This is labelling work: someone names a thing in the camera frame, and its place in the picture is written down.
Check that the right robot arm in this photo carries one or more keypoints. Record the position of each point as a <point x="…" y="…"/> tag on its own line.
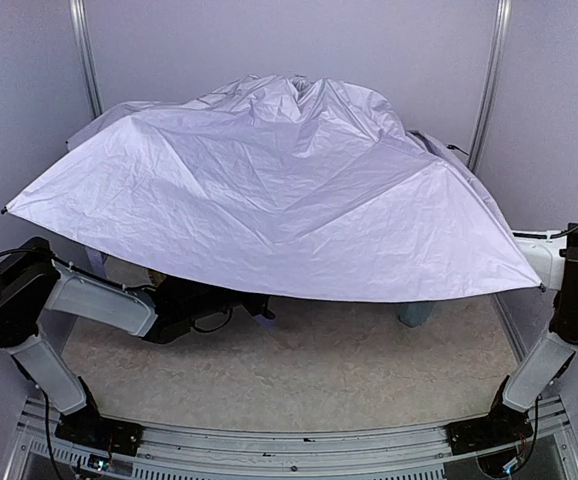
<point x="554" y="256"/>

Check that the left aluminium frame post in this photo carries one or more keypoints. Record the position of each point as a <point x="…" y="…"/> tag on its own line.
<point x="81" y="32"/>

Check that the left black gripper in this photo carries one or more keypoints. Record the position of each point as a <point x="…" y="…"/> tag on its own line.
<point x="257" y="305"/>

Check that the front aluminium rail base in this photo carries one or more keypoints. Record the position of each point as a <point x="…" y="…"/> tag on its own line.
<point x="171" y="452"/>

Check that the right aluminium frame post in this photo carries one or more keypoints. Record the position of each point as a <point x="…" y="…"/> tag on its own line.
<point x="500" y="31"/>

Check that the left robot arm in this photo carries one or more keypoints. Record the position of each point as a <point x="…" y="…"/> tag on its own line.
<point x="34" y="280"/>

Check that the lilac folding umbrella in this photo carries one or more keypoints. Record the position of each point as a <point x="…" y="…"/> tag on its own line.
<point x="268" y="186"/>

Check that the aluminium frame post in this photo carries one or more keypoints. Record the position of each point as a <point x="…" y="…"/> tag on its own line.
<point x="81" y="32"/>
<point x="500" y="31"/>

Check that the light blue ceramic mug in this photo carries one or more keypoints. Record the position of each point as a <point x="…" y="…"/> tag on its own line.
<point x="414" y="314"/>

